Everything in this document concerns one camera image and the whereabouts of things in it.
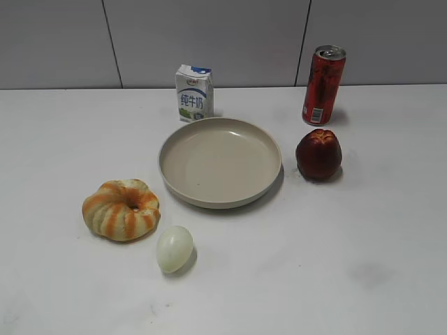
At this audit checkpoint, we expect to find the white egg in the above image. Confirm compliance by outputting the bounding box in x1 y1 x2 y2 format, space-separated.
156 225 193 274

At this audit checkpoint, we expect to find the beige round plate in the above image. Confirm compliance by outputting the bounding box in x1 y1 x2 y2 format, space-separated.
159 117 282 209

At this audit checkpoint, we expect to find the white blue milk carton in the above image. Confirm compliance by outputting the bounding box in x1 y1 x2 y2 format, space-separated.
175 64 214 122

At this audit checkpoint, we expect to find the dark red apple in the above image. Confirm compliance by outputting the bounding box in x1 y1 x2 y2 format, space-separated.
295 128 342 181

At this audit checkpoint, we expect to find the red soda can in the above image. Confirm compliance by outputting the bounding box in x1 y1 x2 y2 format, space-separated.
302 45 346 126

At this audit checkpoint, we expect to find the orange striped ring bread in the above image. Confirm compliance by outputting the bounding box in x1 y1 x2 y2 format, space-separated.
82 179 161 242

